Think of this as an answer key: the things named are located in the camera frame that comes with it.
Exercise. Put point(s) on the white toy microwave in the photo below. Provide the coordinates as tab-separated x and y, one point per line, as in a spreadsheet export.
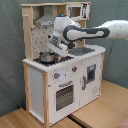
78	11

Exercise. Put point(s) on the grey toy range hood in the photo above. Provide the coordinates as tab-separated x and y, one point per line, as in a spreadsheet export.
47	16

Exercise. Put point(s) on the left red stove knob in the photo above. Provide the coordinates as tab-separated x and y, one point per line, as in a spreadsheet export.
56	75

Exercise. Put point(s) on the toy oven door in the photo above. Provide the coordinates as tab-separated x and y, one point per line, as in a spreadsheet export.
63	99

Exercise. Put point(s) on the small metal toy pot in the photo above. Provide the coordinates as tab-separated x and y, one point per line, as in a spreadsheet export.
47	56

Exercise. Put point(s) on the grey toy sink basin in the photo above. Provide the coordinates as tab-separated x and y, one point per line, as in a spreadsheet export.
79	51

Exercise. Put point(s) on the wooden toy kitchen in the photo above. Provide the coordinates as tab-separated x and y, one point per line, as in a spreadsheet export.
38	77

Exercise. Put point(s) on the white toy fridge door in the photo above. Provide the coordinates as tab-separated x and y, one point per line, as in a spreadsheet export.
90	79

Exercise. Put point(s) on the right red stove knob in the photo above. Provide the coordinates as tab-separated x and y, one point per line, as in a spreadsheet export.
74	69

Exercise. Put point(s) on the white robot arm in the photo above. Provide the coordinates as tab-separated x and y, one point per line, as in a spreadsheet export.
71	31

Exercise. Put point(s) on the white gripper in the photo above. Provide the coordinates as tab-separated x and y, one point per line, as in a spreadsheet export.
54	43

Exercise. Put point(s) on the red stove knob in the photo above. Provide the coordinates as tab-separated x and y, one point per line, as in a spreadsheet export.
74	69
56	75

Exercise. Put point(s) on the black toy stovetop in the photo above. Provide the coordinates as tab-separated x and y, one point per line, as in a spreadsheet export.
57	59

